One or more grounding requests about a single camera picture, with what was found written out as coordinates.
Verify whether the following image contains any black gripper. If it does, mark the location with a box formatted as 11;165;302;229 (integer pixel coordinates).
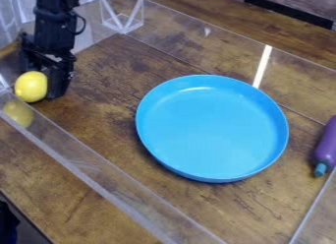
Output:
21;0;87;99

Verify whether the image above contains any yellow lemon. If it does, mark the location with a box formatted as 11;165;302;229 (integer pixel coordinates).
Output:
15;71;47;102

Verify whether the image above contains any blue round plastic tray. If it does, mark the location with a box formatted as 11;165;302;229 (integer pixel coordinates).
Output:
135;75;290;183

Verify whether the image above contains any grey white patterned curtain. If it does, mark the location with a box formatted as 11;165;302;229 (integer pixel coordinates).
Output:
0;0;99;51

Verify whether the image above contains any dark baseboard strip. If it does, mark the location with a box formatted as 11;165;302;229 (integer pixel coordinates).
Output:
243;0;334;30

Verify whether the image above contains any purple toy eggplant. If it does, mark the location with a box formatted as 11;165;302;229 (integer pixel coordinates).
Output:
314;115;336;177

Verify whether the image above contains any clear acrylic enclosure wall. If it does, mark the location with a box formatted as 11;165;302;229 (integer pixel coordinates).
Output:
0;0;336;244

